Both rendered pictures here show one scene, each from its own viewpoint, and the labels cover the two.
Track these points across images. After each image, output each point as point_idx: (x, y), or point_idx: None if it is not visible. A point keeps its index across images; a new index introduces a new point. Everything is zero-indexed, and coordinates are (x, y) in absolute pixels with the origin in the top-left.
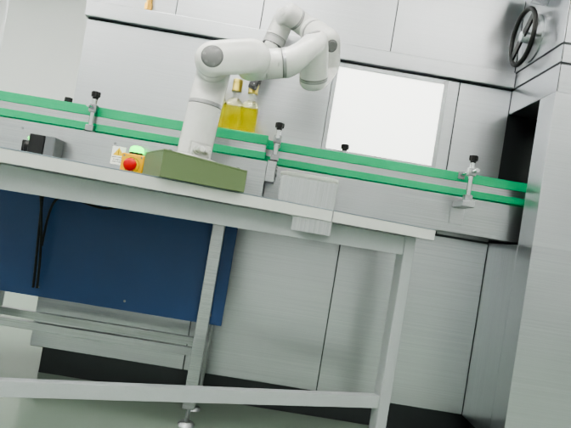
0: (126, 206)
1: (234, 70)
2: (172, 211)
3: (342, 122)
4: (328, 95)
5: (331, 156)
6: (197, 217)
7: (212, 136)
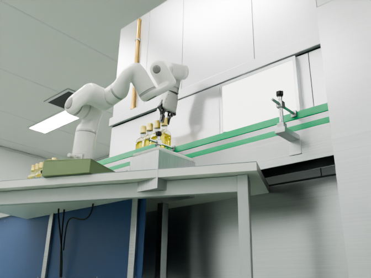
0: (36, 201)
1: (78, 105)
2: (60, 197)
3: (230, 120)
4: (218, 107)
5: (204, 142)
6: (74, 198)
7: (84, 148)
